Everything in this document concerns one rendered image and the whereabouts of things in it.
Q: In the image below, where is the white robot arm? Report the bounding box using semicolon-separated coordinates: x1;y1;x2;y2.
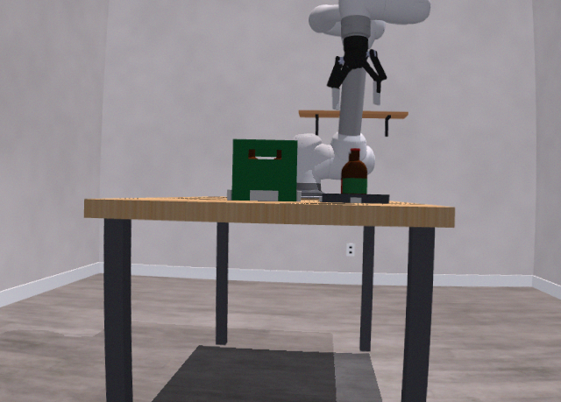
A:
293;0;430;196

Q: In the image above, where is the green bottle crate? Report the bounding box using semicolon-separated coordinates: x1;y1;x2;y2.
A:
231;139;298;201

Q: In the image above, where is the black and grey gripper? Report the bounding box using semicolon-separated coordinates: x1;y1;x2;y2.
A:
327;35;387;110

